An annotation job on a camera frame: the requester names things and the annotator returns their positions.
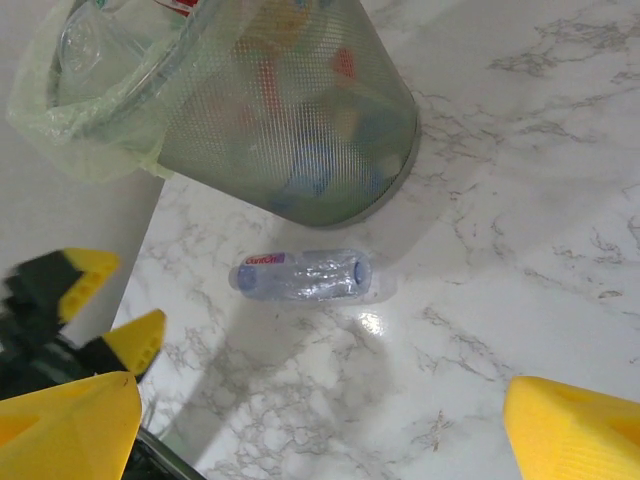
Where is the translucent green waste bin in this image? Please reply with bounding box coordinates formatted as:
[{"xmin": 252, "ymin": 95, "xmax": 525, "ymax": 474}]
[{"xmin": 47, "ymin": 0, "xmax": 421, "ymax": 231}]

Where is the large clear plastic bottle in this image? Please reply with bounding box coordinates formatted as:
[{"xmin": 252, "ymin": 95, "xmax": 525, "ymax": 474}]
[{"xmin": 57, "ymin": 0, "xmax": 166, "ymax": 109}]

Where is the aluminium enclosure frame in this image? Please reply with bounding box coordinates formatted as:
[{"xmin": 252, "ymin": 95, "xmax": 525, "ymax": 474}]
[{"xmin": 124, "ymin": 427, "xmax": 206, "ymax": 480}]

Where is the clear crushed Ganten bottle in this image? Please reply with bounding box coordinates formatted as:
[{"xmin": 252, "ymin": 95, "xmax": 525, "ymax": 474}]
[{"xmin": 228, "ymin": 247, "xmax": 374, "ymax": 304}]

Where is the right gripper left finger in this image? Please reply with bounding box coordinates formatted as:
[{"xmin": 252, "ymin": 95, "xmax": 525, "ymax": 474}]
[{"xmin": 0, "ymin": 370, "xmax": 144, "ymax": 480}]

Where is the green plastic bin liner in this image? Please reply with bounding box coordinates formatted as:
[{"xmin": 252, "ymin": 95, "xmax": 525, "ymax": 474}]
[{"xmin": 5, "ymin": 0, "xmax": 176, "ymax": 184}]

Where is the bottle red yellow label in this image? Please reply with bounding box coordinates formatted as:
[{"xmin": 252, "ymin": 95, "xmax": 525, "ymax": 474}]
[{"xmin": 152, "ymin": 0, "xmax": 201, "ymax": 15}]

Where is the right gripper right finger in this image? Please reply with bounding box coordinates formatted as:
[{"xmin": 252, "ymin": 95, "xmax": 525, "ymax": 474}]
[{"xmin": 502, "ymin": 375, "xmax": 640, "ymax": 480}]

